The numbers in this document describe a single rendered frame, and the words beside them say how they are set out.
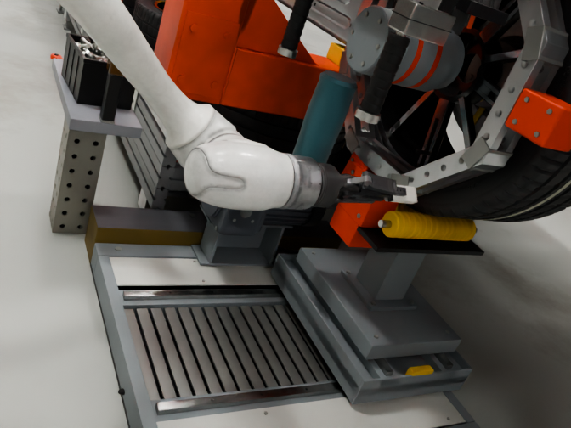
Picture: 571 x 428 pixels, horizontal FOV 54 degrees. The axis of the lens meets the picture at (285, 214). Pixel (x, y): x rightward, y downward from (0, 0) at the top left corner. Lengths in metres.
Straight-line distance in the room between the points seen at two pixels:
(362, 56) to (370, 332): 0.65
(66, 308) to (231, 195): 0.79
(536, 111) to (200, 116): 0.55
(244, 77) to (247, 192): 0.74
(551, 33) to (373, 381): 0.81
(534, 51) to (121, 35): 0.65
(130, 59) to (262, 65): 0.76
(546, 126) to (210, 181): 0.54
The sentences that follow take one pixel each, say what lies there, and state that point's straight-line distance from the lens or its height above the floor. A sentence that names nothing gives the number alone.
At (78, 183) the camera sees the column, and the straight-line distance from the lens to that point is 1.71.
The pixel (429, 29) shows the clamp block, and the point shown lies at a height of 0.92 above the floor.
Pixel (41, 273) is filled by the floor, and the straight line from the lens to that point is 1.63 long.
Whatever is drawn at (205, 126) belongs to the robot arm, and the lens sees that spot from 0.94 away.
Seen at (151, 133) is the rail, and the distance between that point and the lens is 1.83.
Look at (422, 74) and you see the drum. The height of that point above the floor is 0.83.
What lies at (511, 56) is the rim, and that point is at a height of 0.91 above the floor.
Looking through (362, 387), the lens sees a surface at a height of 0.15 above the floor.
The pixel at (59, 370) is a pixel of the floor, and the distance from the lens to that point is 1.37.
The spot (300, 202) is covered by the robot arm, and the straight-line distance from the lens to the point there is 0.90.
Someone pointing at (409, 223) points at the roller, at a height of 0.53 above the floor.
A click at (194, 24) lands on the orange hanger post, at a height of 0.71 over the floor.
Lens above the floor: 0.99
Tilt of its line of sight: 26 degrees down
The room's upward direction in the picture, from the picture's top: 21 degrees clockwise
